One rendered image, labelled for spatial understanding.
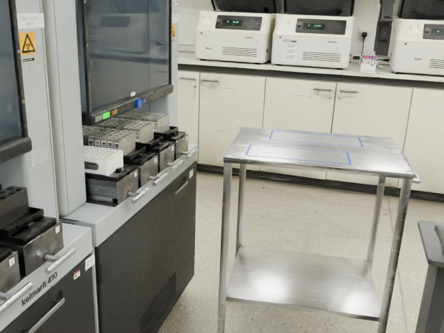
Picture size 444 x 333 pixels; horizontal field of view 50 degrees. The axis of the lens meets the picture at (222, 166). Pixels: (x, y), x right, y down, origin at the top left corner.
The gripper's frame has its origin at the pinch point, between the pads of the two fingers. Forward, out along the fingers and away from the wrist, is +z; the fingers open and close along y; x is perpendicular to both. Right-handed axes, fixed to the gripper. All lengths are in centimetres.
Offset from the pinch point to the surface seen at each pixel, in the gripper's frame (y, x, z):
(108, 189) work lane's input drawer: -16, 69, 42
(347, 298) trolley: 30, -2, 92
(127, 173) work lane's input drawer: -9, 67, 39
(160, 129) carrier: 33, 74, 36
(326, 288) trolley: 34, 6, 92
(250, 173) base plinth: 224, 76, 116
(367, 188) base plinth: 224, -14, 116
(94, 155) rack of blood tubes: -13, 75, 33
